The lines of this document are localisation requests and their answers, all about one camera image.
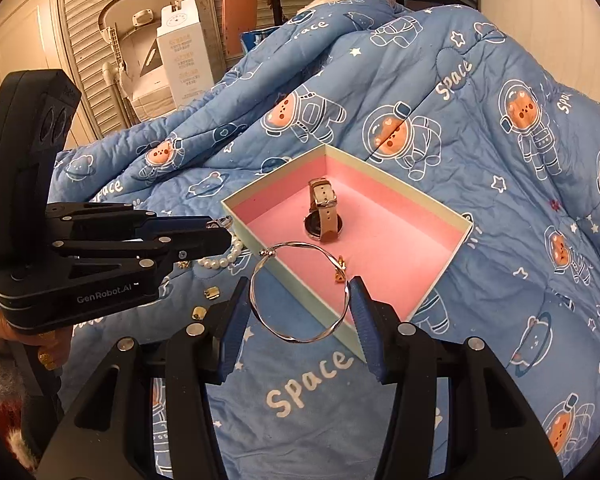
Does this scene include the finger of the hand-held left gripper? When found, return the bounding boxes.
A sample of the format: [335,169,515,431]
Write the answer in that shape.
[0,229,234,291]
[44,202,222,242]

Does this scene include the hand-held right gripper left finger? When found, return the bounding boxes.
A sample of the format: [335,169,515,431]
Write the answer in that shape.
[35,276,253,480]

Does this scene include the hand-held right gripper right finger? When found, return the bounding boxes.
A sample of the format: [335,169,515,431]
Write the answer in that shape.
[347,276,566,480]

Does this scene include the white pearl bracelet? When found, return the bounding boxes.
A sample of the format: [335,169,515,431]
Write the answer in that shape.
[177,216,246,272]

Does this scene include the silver twisted bangle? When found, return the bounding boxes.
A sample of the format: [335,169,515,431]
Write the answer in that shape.
[249,241,353,344]

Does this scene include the pink lined jewelry box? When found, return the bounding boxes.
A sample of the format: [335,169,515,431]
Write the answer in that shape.
[221,143,475,363]

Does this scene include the person's left hand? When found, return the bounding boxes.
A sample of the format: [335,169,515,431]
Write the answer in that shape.
[0,310,71,369]

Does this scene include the white louvered closet door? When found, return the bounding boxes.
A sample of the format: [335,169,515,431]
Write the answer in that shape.
[55,0,226,136]

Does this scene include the white baby high chair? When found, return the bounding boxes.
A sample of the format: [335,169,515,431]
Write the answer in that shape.
[97,0,188,123]

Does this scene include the tall white carton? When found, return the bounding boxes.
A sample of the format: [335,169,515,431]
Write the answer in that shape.
[156,0,216,106]

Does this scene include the blue tissue package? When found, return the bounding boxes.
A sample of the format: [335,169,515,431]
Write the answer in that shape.
[240,30,276,53]

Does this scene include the blue printed blanket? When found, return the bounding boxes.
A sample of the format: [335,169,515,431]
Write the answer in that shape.
[50,0,600,480]

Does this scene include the tall leaning board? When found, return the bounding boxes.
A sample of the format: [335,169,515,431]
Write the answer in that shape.
[221,0,256,56]

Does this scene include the beige strap wristwatch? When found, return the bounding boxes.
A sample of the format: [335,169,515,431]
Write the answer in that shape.
[303,178,342,243]

